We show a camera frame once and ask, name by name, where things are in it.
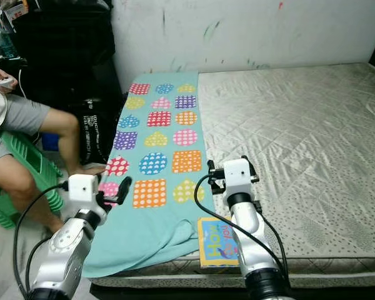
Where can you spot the colourful children's board book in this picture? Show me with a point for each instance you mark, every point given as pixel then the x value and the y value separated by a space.
pixel 215 244

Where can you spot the white handheld controller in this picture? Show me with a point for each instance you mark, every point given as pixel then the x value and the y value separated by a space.
pixel 12 82

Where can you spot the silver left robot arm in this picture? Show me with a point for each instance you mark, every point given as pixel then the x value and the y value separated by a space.
pixel 62 256

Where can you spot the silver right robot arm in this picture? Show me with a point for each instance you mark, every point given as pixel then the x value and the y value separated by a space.
pixel 256 250

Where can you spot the person left hand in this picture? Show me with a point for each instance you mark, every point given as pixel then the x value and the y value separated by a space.
pixel 2 76

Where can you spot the teal blanket colourful shapes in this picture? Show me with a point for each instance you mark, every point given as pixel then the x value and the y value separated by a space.
pixel 150 237

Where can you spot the black bag white lettering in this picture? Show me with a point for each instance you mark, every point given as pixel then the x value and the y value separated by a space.
pixel 97 134

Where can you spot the green plastic stool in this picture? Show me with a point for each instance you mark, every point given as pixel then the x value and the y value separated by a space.
pixel 37 162

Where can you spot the small blue box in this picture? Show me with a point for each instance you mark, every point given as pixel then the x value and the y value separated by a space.
pixel 50 141

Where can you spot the grey quilted mattress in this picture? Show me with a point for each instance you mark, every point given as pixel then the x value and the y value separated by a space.
pixel 294 125

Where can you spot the large black luggage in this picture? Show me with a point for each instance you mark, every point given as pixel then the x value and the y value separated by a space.
pixel 62 44

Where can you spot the clear plastic bottle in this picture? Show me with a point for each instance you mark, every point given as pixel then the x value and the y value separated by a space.
pixel 3 40

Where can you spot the colourful packaged goods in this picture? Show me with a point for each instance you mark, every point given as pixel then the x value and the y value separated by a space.
pixel 12 9

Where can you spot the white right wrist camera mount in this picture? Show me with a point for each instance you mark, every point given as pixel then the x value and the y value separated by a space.
pixel 237 174

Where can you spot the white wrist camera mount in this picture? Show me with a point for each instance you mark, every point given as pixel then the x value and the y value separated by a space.
pixel 83 189
pixel 237 174

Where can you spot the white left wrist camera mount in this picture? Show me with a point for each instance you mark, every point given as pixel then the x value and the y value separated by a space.
pixel 83 189

